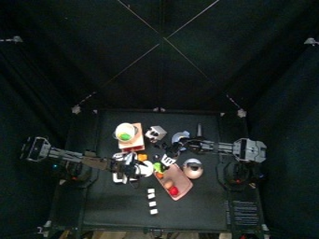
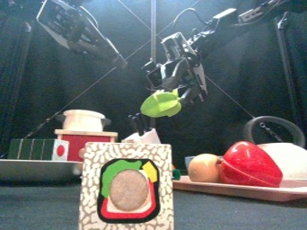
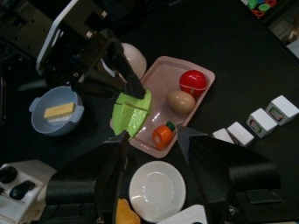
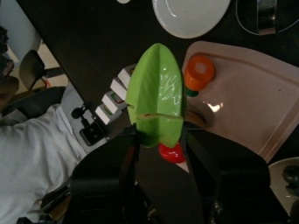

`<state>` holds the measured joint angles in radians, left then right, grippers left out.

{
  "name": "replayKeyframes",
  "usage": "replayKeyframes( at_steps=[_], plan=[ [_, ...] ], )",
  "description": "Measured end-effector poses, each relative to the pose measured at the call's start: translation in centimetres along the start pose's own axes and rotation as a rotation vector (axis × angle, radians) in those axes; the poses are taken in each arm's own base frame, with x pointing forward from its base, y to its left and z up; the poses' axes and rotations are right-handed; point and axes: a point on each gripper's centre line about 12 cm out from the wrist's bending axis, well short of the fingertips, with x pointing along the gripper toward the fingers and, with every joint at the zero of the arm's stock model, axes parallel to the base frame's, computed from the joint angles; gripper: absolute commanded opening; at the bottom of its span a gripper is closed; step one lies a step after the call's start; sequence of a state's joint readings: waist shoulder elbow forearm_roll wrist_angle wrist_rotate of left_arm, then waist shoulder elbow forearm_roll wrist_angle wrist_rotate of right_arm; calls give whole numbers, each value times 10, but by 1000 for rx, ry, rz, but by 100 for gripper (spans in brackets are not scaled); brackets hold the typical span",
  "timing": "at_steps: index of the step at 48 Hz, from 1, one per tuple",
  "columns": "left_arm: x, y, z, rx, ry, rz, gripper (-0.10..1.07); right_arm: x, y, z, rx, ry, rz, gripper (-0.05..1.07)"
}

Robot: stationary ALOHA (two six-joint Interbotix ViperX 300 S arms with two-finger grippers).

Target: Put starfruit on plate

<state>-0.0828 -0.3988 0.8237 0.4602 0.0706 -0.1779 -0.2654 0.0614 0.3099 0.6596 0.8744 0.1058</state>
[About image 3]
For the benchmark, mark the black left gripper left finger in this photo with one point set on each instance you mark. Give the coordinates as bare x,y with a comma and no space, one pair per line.
89,175

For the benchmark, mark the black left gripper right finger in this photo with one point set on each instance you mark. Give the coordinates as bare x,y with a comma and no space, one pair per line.
225,169

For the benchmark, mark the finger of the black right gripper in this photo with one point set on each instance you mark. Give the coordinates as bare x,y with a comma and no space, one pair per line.
97,84
124,73

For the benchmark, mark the green toy starfruit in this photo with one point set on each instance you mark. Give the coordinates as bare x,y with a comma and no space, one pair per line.
132,116

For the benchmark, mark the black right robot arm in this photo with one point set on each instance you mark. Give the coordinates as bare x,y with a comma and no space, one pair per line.
22,29

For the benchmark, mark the white round plate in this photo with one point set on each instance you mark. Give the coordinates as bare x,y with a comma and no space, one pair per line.
157,191

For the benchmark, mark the pink rectangular tray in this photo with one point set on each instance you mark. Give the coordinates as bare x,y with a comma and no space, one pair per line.
163,78

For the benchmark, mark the white printed cube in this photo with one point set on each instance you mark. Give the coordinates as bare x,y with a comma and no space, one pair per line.
240,133
281,109
221,135
261,122

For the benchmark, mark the yellow toy butter block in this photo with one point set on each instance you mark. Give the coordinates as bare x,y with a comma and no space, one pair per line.
57,110

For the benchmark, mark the yellow toy fruit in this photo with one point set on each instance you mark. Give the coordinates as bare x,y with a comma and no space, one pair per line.
125,214

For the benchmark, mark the brown toy egg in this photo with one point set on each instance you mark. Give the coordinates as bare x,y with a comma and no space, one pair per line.
180,101

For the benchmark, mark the red toy tomato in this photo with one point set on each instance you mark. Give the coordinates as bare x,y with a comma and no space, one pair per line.
192,82

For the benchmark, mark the white flat board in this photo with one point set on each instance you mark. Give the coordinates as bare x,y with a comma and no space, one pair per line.
187,216

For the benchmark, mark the orange toy carrot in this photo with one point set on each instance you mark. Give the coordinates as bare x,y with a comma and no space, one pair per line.
163,136

